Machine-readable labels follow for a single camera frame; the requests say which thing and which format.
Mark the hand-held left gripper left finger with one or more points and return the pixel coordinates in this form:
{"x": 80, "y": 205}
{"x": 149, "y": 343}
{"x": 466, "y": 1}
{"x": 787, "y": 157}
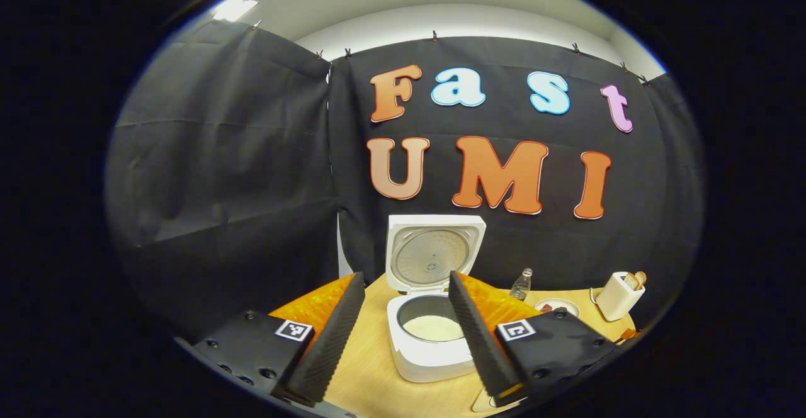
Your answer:
{"x": 330, "y": 342}

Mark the white rice pile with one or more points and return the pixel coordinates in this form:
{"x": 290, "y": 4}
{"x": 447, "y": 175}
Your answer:
{"x": 431, "y": 328}

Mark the toast bread slice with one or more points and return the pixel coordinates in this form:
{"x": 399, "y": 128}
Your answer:
{"x": 640, "y": 277}
{"x": 630, "y": 280}

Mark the round white plate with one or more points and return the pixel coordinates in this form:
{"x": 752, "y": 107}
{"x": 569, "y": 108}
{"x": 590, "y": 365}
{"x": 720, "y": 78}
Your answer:
{"x": 563, "y": 305}

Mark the white rice cooker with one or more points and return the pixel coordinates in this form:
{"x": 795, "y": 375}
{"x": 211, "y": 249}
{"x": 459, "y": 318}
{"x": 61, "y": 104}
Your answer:
{"x": 434, "y": 260}

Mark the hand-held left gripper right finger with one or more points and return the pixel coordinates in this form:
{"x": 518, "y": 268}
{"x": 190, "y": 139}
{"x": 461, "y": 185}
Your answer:
{"x": 482, "y": 342}

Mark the black backdrop cloth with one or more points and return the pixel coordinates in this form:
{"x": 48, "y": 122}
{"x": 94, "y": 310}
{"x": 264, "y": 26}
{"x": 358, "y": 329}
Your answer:
{"x": 252, "y": 153}

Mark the white toaster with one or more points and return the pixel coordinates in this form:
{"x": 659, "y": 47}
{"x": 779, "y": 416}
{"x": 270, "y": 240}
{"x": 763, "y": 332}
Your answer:
{"x": 619, "y": 297}

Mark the clear plastic water bottle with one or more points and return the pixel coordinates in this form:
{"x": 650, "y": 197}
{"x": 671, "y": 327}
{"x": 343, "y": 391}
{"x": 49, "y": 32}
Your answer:
{"x": 521, "y": 284}

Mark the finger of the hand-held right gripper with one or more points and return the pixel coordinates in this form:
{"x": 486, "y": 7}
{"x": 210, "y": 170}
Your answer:
{"x": 628, "y": 335}

